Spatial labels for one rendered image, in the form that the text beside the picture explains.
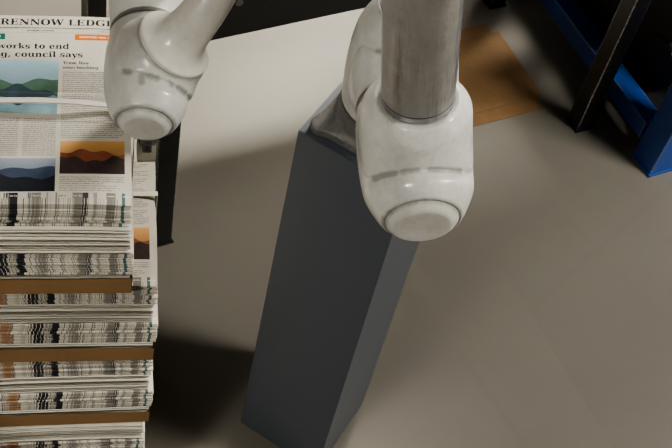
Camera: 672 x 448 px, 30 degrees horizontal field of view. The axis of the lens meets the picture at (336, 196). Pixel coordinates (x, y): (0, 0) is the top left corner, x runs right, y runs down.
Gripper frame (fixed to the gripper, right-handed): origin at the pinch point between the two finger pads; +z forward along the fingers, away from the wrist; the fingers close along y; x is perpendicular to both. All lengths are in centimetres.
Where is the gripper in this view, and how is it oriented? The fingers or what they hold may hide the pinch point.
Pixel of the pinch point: (146, 144)
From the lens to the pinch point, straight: 200.3
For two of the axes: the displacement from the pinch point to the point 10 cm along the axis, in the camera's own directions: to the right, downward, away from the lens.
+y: 1.2, 8.0, -5.9
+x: 9.8, -0.1, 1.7
